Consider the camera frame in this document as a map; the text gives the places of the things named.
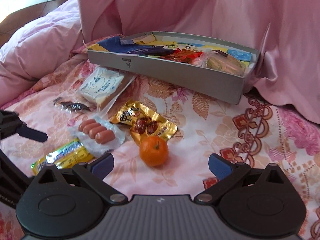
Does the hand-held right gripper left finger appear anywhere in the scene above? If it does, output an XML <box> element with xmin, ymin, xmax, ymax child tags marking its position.
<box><xmin>33</xmin><ymin>152</ymin><xmax>128</xmax><ymax>205</ymax></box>

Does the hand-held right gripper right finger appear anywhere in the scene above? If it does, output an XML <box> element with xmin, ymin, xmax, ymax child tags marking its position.
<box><xmin>194</xmin><ymin>153</ymin><xmax>287</xmax><ymax>205</ymax></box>

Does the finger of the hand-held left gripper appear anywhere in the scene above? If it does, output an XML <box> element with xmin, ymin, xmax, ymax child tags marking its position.
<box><xmin>0</xmin><ymin>109</ymin><xmax>48</xmax><ymax>143</ymax></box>

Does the dark dried fruit packet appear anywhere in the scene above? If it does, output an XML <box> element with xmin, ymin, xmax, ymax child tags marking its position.
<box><xmin>52</xmin><ymin>97</ymin><xmax>90</xmax><ymax>113</ymax></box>

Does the orange mandarin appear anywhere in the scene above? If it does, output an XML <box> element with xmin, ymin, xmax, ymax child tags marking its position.
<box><xmin>139</xmin><ymin>136</ymin><xmax>169</xmax><ymax>167</ymax></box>

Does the golden foil snack packet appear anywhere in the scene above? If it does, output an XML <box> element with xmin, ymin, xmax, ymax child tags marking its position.
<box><xmin>109</xmin><ymin>101</ymin><xmax>178</xmax><ymax>147</ymax></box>

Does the white toast bread packet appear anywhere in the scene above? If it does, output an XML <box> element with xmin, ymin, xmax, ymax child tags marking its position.
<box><xmin>77</xmin><ymin>66</ymin><xmax>137</xmax><ymax>113</ymax></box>

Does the pink rice cracker packet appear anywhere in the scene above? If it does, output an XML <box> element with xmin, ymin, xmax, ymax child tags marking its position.
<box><xmin>192</xmin><ymin>50</ymin><xmax>247</xmax><ymax>75</ymax></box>

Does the grey box with cartoon lining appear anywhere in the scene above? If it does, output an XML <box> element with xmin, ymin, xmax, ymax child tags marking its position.
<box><xmin>86</xmin><ymin>31</ymin><xmax>260</xmax><ymax>105</ymax></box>

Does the orange-red snack packet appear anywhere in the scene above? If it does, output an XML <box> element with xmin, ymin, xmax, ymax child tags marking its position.
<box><xmin>160</xmin><ymin>47</ymin><xmax>204</xmax><ymax>64</ymax></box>

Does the clear sausage packet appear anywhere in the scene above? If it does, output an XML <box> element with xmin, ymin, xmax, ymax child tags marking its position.
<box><xmin>67</xmin><ymin>114</ymin><xmax>125</xmax><ymax>158</ymax></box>

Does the yellow green snack packet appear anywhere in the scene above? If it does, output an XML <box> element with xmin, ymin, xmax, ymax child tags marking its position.
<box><xmin>30</xmin><ymin>137</ymin><xmax>94</xmax><ymax>176</ymax></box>

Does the floral bed sheet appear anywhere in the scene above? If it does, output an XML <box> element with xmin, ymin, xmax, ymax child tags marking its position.
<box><xmin>0</xmin><ymin>45</ymin><xmax>320</xmax><ymax>240</ymax></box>

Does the pale pink duvet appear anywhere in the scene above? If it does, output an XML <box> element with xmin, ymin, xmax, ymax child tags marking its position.
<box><xmin>0</xmin><ymin>0</ymin><xmax>87</xmax><ymax>105</ymax></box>

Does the brown wooden headboard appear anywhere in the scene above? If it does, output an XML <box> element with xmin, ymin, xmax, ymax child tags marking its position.
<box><xmin>0</xmin><ymin>0</ymin><xmax>75</xmax><ymax>23</ymax></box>

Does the pink curtain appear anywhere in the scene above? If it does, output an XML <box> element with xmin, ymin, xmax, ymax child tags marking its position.
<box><xmin>77</xmin><ymin>0</ymin><xmax>320</xmax><ymax>125</ymax></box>

